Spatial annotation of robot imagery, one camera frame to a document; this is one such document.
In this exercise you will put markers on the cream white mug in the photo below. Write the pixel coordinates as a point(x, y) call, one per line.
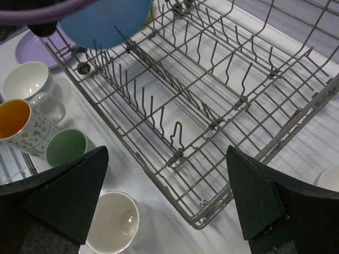
point(115, 223)

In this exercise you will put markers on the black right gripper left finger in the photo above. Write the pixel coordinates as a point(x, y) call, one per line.
point(52, 212)

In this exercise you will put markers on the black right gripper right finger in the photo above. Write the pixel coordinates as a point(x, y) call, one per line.
point(279, 213)

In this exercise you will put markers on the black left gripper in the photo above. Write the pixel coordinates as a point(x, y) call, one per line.
point(45, 29)

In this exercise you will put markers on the grey wire dish rack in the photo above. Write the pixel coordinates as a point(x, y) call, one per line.
point(205, 75)

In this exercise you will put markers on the white bowl right near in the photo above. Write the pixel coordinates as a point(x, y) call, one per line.
point(328, 179)

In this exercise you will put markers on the green cup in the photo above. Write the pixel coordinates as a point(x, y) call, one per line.
point(67, 145)

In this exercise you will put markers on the lilac plastic plate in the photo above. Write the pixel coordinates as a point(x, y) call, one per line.
point(30, 48)

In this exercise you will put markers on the white bowl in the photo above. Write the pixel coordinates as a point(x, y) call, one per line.
point(328, 179)
point(27, 80)

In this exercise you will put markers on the floral mug orange inside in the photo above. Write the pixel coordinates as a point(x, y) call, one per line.
point(26, 128)

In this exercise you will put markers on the blue plastic plate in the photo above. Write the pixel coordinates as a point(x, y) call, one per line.
point(105, 24)

